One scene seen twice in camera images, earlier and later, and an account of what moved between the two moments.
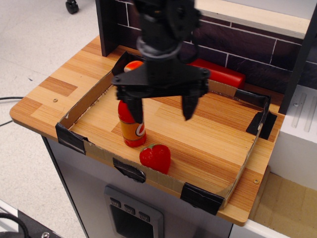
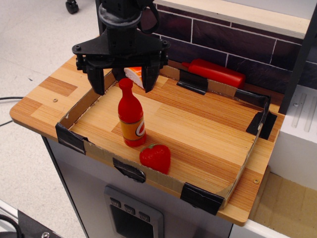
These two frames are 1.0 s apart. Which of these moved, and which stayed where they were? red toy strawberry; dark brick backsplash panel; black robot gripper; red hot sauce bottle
Moved: black robot gripper
Stayed: red toy strawberry; dark brick backsplash panel; red hot sauce bottle
